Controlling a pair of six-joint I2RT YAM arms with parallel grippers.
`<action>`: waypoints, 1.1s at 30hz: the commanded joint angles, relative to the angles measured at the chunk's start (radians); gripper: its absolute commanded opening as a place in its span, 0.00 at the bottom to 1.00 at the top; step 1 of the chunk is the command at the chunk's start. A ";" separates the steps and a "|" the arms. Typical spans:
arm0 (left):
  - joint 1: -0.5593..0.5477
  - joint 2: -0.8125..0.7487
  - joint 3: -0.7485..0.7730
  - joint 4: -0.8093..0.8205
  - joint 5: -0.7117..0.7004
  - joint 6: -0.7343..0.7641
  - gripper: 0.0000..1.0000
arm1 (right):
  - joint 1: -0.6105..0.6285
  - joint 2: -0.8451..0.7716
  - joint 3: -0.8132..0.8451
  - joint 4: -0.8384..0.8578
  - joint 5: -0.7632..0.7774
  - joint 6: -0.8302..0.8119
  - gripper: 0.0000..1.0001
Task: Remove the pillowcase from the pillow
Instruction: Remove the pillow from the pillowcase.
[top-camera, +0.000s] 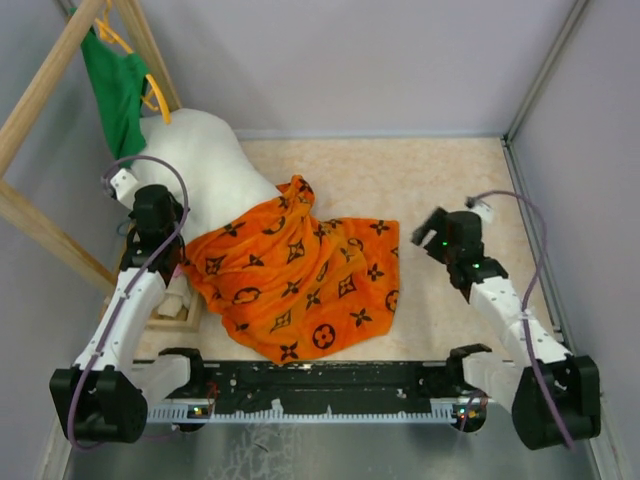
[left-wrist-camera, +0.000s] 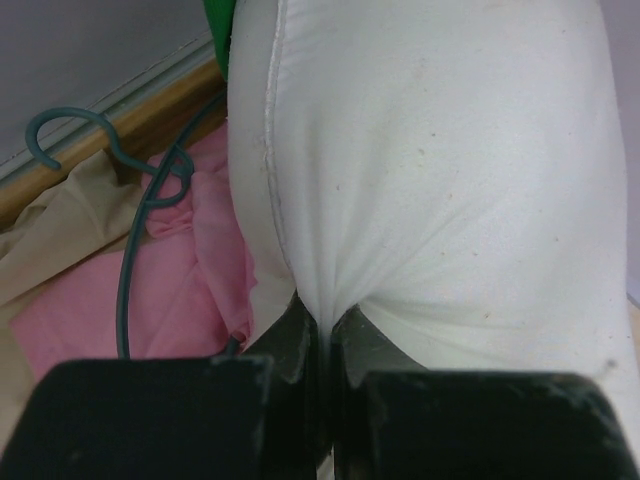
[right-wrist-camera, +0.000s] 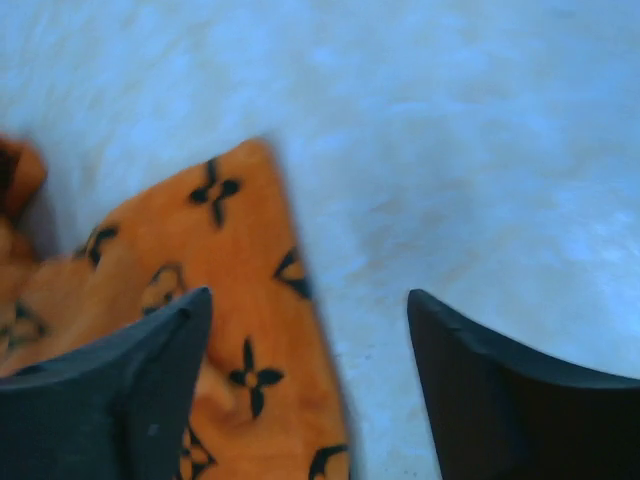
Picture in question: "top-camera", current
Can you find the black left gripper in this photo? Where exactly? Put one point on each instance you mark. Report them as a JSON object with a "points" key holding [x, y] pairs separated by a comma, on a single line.
{"points": [[178, 211]]}

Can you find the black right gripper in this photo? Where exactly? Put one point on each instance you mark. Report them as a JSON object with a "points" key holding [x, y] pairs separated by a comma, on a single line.
{"points": [[436, 222]]}

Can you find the white pillow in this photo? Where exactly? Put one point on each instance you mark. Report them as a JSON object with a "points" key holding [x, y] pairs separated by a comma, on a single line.
{"points": [[209, 171]]}

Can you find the orange patterned pillowcase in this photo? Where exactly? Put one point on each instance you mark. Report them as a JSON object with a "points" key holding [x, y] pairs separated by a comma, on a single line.
{"points": [[295, 288]]}

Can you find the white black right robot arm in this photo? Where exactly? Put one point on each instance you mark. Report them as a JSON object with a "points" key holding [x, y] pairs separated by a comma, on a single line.
{"points": [[552, 395]]}

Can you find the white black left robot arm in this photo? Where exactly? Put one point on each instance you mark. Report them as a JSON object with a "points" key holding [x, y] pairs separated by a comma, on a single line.
{"points": [[100, 397]]}

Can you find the cream cloth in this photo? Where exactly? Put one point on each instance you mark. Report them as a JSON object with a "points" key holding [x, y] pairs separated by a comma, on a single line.
{"points": [[176, 298]]}

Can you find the yellow clothes hanger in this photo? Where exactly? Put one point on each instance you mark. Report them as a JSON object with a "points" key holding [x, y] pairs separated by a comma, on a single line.
{"points": [[143, 82]]}

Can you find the wooden tray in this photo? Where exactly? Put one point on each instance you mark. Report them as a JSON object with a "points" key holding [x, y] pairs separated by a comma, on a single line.
{"points": [[186, 320]]}

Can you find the green tank top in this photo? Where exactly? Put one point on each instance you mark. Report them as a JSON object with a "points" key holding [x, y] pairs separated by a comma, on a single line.
{"points": [[118, 106]]}

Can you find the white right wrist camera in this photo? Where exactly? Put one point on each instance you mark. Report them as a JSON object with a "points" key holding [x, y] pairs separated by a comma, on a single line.
{"points": [[482, 209]]}

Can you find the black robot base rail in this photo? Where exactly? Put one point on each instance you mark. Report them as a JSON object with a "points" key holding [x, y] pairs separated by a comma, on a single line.
{"points": [[343, 387]]}

